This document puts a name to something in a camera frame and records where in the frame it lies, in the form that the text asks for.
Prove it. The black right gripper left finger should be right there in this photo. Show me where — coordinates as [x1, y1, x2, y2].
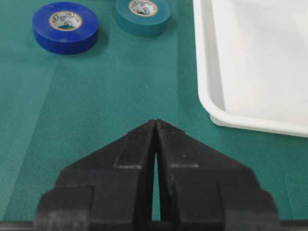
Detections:
[34, 120, 155, 231]

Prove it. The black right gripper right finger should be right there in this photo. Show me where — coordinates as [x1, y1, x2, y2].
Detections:
[156, 119, 281, 231]

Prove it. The teal tape roll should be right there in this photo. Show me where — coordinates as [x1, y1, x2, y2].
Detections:
[115, 0, 171, 37]

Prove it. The white plastic case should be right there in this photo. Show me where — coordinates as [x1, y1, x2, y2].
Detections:
[193, 0, 308, 137]

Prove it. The blue tape roll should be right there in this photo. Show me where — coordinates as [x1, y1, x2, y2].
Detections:
[32, 1, 99, 54]

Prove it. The green table cloth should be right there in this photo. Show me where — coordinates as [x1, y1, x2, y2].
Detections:
[0, 0, 308, 221]

